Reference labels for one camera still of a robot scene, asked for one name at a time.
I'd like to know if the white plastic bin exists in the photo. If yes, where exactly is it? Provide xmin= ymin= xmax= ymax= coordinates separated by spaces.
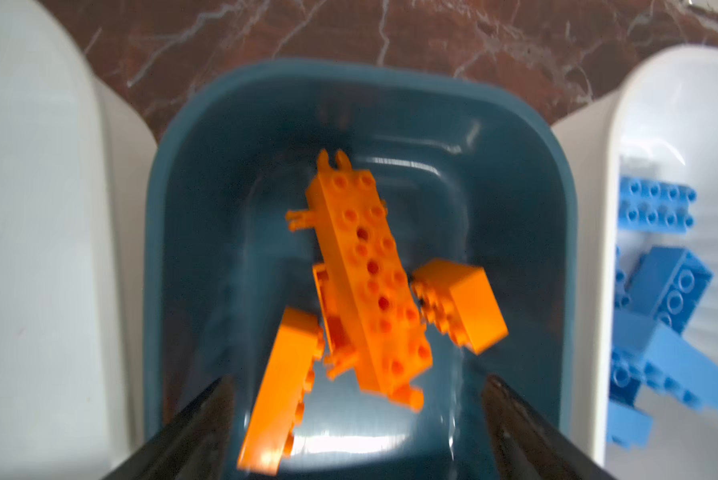
xmin=0 ymin=1 xmax=157 ymax=479
xmin=553 ymin=46 xmax=718 ymax=479

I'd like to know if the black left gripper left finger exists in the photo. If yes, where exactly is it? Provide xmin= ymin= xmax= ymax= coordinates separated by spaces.
xmin=106 ymin=375 xmax=234 ymax=480

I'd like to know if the long orange lego brick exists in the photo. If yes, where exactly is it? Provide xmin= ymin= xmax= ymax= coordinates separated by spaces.
xmin=286 ymin=150 xmax=433 ymax=412

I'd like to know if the blue lego brick front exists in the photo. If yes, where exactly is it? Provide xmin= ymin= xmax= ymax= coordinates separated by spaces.
xmin=626 ymin=246 xmax=714 ymax=336

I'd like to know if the small orange lego brick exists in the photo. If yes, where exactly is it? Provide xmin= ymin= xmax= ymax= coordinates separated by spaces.
xmin=411 ymin=259 xmax=509 ymax=355

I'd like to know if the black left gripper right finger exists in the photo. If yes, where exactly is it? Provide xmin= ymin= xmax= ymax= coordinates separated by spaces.
xmin=481 ymin=374 xmax=612 ymax=480

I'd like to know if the teal plastic bin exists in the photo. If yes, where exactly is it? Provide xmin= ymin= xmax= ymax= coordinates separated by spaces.
xmin=143 ymin=60 xmax=577 ymax=479

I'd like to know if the left white plastic bin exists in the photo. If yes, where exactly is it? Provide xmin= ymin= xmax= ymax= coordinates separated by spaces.
xmin=0 ymin=1 xmax=157 ymax=479

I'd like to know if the blue lego brick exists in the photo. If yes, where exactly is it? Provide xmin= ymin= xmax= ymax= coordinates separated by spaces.
xmin=606 ymin=351 xmax=653 ymax=449
xmin=614 ymin=247 xmax=631 ymax=309
xmin=618 ymin=176 xmax=698 ymax=234
xmin=626 ymin=246 xmax=714 ymax=336
xmin=609 ymin=310 xmax=718 ymax=411

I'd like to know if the right white plastic bin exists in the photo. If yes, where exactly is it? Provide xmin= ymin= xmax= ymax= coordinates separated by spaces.
xmin=553 ymin=46 xmax=718 ymax=479

